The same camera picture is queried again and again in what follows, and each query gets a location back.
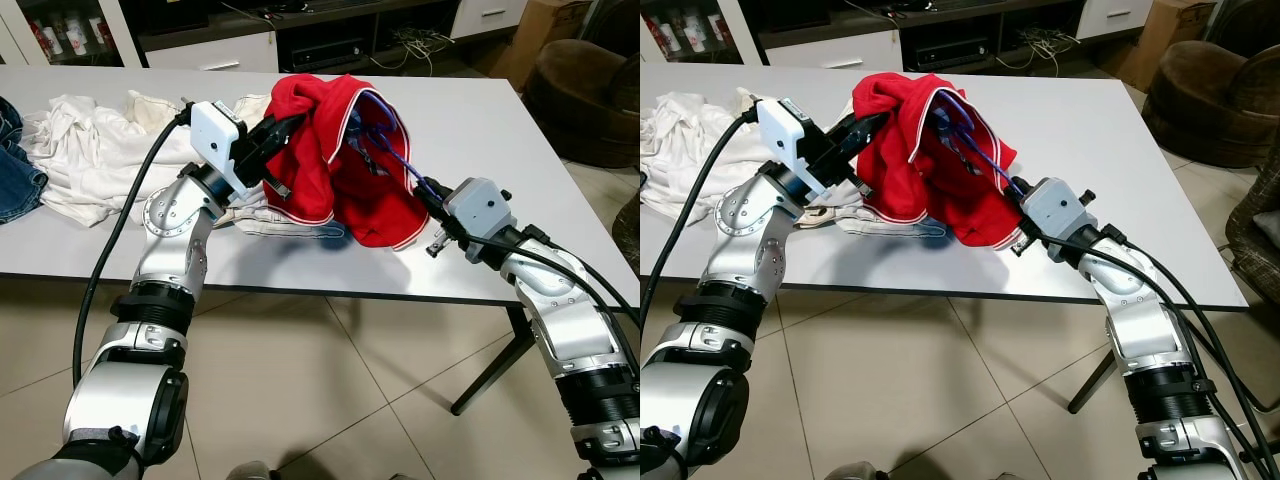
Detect purple plastic hanger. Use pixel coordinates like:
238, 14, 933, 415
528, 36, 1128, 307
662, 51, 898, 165
345, 95, 446, 196
935, 92, 1031, 196

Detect red white-trimmed jersey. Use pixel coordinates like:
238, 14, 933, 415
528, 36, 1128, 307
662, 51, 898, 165
852, 70, 1021, 249
262, 72, 431, 251

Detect blue denim skirt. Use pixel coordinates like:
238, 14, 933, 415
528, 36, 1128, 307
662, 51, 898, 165
0, 95, 49, 226

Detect white table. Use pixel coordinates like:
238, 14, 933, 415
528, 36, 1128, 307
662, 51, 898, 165
640, 62, 1251, 311
0, 65, 641, 309

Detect black av receiver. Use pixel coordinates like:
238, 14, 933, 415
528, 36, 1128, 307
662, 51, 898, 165
288, 38, 369, 73
912, 38, 993, 73

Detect wide white drawer front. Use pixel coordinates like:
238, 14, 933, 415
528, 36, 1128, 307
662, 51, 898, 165
146, 32, 279, 73
765, 30, 903, 73

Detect dark tv console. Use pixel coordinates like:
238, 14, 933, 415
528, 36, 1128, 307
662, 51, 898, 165
755, 0, 1151, 76
130, 0, 531, 76

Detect black speaker box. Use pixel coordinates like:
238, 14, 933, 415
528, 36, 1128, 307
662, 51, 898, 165
140, 0, 211, 31
765, 0, 831, 29

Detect white glass door cabinet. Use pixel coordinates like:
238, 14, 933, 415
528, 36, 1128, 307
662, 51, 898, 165
0, 0, 146, 69
640, 0, 766, 66

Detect black table leg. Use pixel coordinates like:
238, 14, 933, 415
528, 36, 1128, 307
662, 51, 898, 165
450, 303, 538, 417
1066, 348, 1123, 415

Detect brown round armchair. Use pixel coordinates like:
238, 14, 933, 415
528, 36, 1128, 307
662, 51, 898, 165
1140, 38, 1280, 171
525, 38, 641, 169

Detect small white drawer front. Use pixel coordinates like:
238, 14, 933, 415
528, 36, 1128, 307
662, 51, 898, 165
450, 0, 528, 41
1076, 0, 1153, 41

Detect brown wicker chair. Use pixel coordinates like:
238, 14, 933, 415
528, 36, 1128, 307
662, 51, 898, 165
1225, 130, 1280, 306
612, 195, 641, 273

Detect brown cardboard box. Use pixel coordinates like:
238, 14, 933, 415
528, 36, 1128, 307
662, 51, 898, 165
1115, 0, 1216, 91
495, 0, 591, 91

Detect grey robot torso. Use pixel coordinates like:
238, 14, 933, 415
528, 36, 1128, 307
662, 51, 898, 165
640, 440, 691, 480
0, 430, 141, 480

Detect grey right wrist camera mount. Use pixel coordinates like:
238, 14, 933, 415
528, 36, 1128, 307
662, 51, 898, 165
440, 177, 516, 263
1018, 177, 1096, 263

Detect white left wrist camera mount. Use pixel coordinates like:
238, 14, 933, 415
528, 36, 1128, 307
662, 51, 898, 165
755, 97, 816, 196
188, 98, 249, 196

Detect tangled white cables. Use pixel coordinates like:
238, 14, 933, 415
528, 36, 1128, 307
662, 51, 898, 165
385, 25, 453, 73
1015, 25, 1083, 73

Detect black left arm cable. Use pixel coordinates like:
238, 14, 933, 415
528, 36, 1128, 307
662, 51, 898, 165
640, 108, 759, 336
70, 108, 196, 391

